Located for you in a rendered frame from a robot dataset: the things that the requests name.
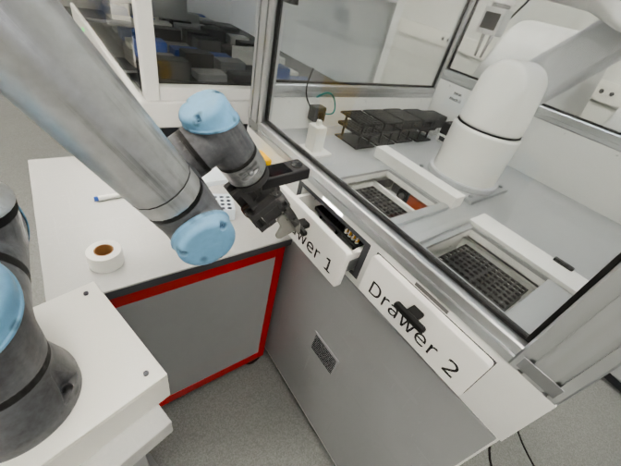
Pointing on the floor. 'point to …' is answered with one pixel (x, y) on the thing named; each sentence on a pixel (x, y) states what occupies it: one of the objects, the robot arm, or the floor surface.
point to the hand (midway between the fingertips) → (294, 223)
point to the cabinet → (363, 377)
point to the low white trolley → (159, 275)
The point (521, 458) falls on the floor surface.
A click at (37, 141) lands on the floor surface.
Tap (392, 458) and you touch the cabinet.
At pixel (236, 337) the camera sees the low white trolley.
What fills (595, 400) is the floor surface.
